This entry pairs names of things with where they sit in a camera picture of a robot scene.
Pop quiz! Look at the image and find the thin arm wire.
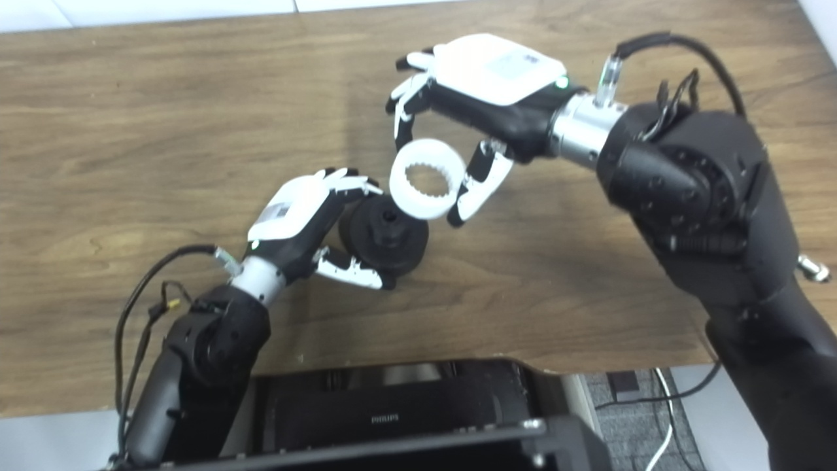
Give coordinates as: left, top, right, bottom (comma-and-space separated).
121, 281, 190, 419
644, 69, 700, 141

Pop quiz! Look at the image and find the thin left arm wire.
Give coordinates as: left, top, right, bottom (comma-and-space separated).
121, 281, 190, 419

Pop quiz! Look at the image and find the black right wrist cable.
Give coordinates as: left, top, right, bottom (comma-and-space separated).
594, 31, 747, 118

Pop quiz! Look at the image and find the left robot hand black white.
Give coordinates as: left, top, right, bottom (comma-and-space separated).
247, 168, 396, 290

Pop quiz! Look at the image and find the black robot torso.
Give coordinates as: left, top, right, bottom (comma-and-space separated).
150, 358, 612, 471

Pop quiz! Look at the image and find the thin right arm wire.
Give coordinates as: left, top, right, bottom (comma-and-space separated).
644, 69, 700, 141

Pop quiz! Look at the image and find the small black floor box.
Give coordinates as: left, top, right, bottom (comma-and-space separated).
607, 371, 641, 401

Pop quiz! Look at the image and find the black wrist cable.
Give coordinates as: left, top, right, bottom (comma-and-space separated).
112, 244, 244, 459
594, 31, 747, 118

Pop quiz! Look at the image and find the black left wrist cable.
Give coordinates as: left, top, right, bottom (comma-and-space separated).
112, 244, 244, 459

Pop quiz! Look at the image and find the white toothed ring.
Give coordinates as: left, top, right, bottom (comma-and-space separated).
389, 138, 468, 220

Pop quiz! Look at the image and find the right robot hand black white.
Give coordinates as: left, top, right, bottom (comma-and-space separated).
384, 34, 571, 228

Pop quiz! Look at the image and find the white floor cable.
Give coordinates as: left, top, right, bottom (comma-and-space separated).
644, 368, 675, 471

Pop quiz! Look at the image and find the round black part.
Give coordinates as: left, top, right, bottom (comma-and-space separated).
338, 194, 430, 277

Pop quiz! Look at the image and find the black floor cable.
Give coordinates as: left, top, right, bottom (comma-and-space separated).
595, 363, 720, 410

